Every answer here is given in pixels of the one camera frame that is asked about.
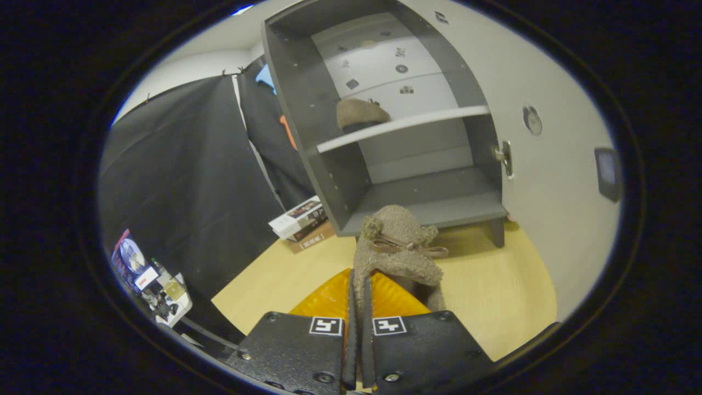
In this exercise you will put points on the white shoe cabinet door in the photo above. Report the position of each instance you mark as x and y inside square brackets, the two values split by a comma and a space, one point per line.
[548, 219]

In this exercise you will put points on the long ceiling light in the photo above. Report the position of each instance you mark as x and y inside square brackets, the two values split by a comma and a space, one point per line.
[241, 10]

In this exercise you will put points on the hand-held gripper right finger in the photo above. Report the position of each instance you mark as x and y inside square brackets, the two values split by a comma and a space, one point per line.
[368, 351]

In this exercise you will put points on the black backdrop cloth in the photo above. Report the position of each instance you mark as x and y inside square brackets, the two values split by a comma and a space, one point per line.
[186, 175]

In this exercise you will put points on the brown flat box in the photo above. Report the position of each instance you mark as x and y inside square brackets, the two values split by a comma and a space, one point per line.
[312, 240]

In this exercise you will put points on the white side desk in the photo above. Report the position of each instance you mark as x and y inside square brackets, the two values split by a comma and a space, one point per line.
[173, 304]

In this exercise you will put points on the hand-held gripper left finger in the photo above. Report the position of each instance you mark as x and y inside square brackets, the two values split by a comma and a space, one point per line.
[350, 351]

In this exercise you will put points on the metal door hinge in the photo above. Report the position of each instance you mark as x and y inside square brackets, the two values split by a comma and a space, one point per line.
[504, 158]

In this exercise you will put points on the grey shoe cabinet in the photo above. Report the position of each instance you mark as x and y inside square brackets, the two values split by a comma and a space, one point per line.
[307, 99]

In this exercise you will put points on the brown fuzzy shoe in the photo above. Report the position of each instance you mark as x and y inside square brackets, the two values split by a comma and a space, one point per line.
[397, 241]
[359, 112]

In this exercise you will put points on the grey cabinet shelf board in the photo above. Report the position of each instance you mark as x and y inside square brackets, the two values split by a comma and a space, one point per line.
[406, 126]

